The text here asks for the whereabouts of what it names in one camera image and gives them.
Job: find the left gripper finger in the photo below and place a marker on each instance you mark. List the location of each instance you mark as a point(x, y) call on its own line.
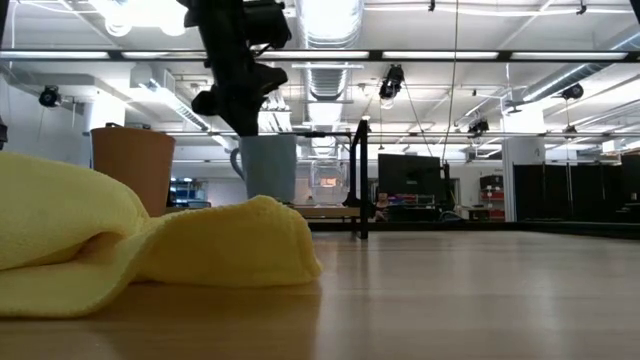
point(229, 117)
point(248, 117)

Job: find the blue mug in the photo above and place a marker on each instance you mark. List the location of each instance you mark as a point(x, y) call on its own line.
point(270, 170)

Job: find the orange cup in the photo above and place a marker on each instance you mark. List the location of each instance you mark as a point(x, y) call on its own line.
point(132, 170)

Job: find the clear plastic cup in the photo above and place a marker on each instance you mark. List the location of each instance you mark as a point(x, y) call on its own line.
point(330, 192)

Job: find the yellow cloth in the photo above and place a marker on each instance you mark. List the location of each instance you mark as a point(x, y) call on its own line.
point(225, 240)

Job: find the black ceiling spotlight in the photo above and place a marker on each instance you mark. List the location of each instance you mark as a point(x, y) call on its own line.
point(479, 127)
point(573, 91)
point(49, 96)
point(391, 82)

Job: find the person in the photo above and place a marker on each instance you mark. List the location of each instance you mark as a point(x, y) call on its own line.
point(382, 207)

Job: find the black monitor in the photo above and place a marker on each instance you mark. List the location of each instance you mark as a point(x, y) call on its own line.
point(410, 180)

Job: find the red storage cart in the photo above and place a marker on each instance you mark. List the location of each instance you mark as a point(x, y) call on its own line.
point(492, 195)

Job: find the black room divider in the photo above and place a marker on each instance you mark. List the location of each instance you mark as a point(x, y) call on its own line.
point(575, 192)

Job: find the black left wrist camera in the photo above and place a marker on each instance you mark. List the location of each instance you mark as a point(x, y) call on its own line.
point(267, 22)

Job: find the silver ventilation duct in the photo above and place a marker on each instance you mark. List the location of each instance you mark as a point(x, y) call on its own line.
point(327, 30)

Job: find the black aluminium frame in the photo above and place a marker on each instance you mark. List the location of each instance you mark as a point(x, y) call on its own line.
point(500, 229)

